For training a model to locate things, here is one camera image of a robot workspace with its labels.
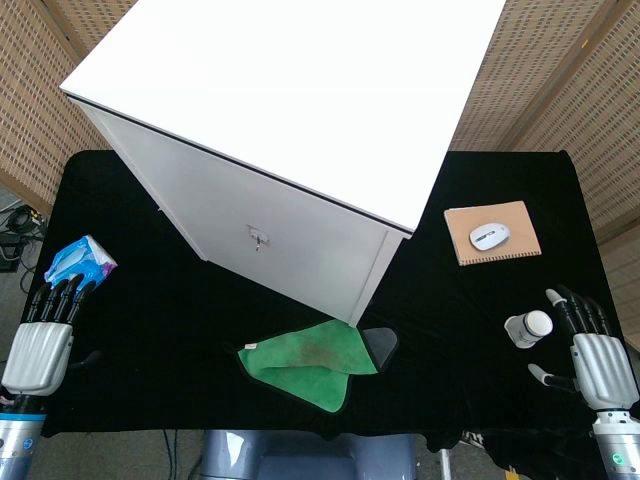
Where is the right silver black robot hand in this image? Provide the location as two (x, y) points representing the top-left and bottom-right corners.
(528, 284), (640, 412)

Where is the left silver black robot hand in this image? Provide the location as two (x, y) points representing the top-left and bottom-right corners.
(1, 273), (102, 398)

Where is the green microfiber cloth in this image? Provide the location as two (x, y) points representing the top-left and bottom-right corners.
(236, 319), (379, 415)

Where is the dark grey rounded object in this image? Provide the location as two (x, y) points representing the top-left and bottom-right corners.
(360, 327), (399, 372)

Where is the white cabinet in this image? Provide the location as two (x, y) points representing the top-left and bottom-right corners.
(59, 0), (508, 328)

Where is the white plastic bottle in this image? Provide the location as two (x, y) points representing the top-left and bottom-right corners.
(503, 309), (554, 350)

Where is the blue tissue pack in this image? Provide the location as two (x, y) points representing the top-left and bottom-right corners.
(43, 234), (119, 290)

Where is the black velvet tablecloth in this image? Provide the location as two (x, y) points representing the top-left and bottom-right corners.
(20, 149), (627, 454)

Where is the white computer mouse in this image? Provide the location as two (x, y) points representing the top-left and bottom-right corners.
(468, 223), (511, 252)

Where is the brown spiral notebook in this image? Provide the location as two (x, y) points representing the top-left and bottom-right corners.
(443, 200), (543, 267)

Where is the grey blue robot torso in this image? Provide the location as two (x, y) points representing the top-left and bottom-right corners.
(199, 429), (419, 480)

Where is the black cables and power strip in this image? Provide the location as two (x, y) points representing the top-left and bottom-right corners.
(0, 199), (49, 296)

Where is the perforated wooden wall panel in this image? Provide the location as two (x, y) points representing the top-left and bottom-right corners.
(448, 0), (640, 351)
(0, 0), (139, 217)

